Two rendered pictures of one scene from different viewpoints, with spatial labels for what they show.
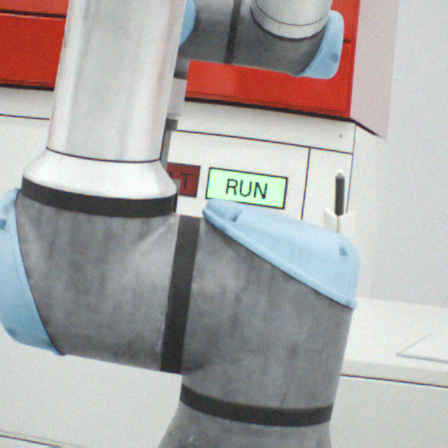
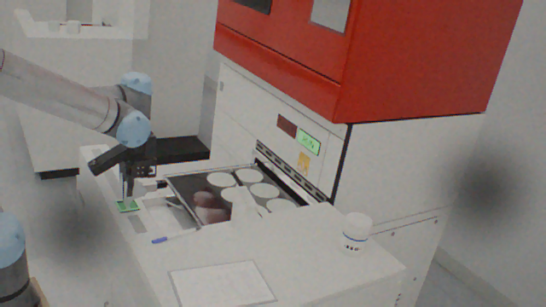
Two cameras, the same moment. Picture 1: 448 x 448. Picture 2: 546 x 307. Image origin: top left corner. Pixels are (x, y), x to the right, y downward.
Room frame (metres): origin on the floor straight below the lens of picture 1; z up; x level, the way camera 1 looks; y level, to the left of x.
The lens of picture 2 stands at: (0.70, -0.88, 1.67)
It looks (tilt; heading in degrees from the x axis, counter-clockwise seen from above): 25 degrees down; 42
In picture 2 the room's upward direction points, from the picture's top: 10 degrees clockwise
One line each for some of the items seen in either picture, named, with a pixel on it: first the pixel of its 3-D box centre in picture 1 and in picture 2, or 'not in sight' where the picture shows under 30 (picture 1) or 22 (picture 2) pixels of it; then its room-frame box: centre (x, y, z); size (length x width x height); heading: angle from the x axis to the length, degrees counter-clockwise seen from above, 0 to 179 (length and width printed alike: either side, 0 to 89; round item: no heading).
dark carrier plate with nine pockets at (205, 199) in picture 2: not in sight; (236, 195); (1.62, 0.09, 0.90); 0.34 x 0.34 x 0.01; 78
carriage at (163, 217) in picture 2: not in sight; (159, 220); (1.35, 0.12, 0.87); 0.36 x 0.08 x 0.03; 78
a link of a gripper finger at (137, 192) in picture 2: not in sight; (136, 193); (1.25, 0.08, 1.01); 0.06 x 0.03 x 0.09; 168
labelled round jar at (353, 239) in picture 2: not in sight; (355, 234); (1.63, -0.36, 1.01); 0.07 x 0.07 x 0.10
